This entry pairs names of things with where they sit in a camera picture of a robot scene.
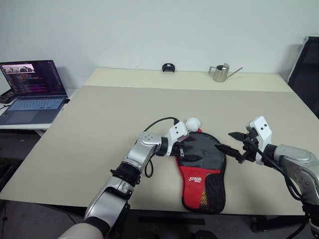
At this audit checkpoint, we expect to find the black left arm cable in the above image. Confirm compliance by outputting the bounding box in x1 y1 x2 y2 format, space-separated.
143 117 180 179

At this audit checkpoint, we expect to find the black red paddle case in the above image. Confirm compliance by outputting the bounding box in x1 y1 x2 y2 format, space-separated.
174 128 227 215

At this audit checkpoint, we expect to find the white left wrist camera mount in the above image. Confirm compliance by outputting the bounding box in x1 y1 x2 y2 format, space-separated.
166 120 190 156

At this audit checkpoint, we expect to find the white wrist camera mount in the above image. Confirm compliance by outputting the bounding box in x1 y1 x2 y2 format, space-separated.
166 120 190 156
245 116 273 166

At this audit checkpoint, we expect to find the black device beside laptop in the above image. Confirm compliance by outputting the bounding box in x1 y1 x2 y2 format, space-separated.
0 90 14 105

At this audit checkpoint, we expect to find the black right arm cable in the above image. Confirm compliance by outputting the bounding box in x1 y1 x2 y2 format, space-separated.
256 148 313 239

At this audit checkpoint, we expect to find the black office chair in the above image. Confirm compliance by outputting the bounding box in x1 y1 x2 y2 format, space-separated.
288 36 319 113

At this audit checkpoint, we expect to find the small black clamp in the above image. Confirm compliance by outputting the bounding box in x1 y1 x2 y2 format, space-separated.
161 63 176 74

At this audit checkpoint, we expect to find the steel watering can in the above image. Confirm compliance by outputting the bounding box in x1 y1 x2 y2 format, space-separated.
208 62 244 83

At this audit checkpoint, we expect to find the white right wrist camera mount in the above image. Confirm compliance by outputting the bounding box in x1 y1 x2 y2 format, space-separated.
245 116 273 166

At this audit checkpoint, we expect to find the white ping pong ball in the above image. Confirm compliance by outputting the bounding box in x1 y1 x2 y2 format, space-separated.
184 117 202 132

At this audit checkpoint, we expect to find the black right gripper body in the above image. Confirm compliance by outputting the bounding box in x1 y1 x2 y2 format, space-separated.
241 129 260 163

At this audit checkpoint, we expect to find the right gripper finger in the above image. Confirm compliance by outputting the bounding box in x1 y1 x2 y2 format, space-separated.
228 131 250 143
214 144 247 164

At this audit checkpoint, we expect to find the dark rounded shape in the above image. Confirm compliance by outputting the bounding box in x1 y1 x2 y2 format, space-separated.
190 229 220 239

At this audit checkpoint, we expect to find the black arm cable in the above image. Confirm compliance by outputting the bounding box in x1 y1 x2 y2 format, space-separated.
143 117 180 179
256 148 313 239

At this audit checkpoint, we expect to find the black table leg frame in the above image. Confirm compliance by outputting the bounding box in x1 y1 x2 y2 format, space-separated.
250 215 310 234
37 204 88 219

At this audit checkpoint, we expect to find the white side desk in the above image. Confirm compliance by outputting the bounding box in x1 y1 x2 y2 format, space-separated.
0 88 79 138

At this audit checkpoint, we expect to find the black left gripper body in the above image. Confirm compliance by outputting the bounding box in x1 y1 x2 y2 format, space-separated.
171 140 186 160

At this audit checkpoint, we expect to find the grey open laptop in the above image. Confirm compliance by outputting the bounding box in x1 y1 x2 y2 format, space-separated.
0 59 69 126

